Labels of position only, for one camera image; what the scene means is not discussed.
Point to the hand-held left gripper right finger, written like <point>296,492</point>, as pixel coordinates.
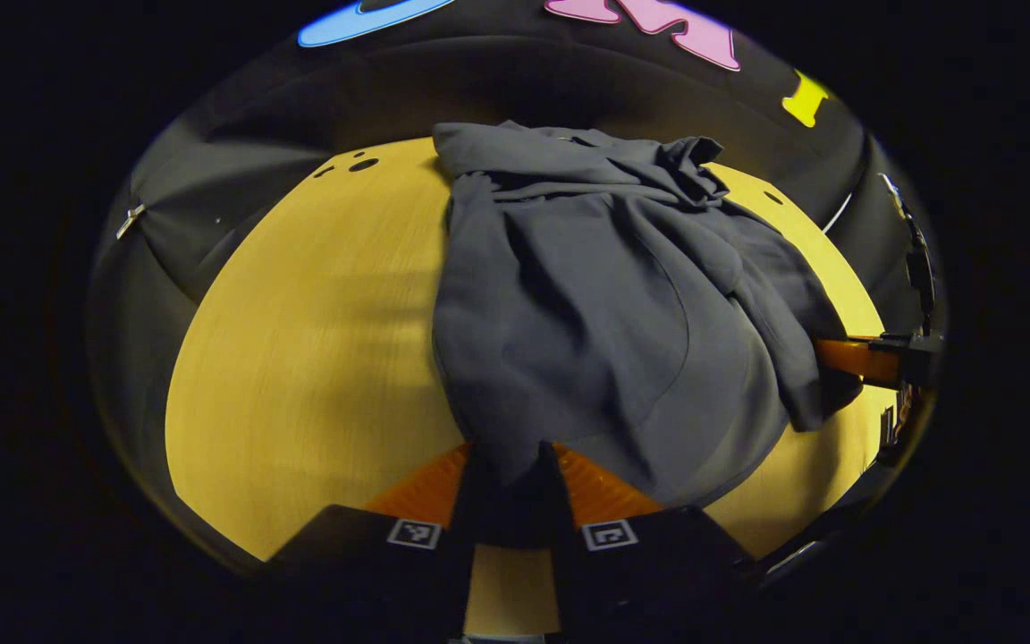
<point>569,590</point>

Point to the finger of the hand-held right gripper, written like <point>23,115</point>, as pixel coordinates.
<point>855,358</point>

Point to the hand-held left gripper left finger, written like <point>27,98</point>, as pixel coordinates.
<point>457,590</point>

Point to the grey long-sleeved polo shirt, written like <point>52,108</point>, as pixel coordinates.
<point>586,313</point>

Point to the black backdrop cloth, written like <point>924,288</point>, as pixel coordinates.
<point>247,152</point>

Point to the white cloth clip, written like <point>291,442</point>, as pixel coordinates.
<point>129,220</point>

